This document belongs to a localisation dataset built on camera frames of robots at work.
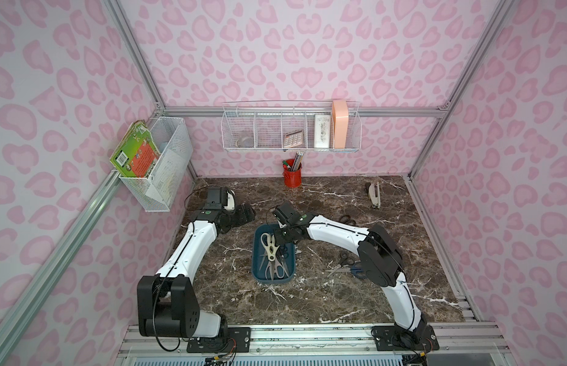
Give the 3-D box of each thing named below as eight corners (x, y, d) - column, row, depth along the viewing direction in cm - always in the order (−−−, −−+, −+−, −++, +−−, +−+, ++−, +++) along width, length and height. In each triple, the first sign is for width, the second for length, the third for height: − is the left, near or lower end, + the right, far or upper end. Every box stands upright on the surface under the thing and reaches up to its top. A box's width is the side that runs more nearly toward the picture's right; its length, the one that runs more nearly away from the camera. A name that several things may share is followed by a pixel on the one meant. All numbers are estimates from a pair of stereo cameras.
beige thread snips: (369, 206, 110) (370, 202, 108) (369, 184, 119) (370, 180, 117) (378, 208, 110) (380, 204, 107) (378, 186, 119) (379, 182, 116)
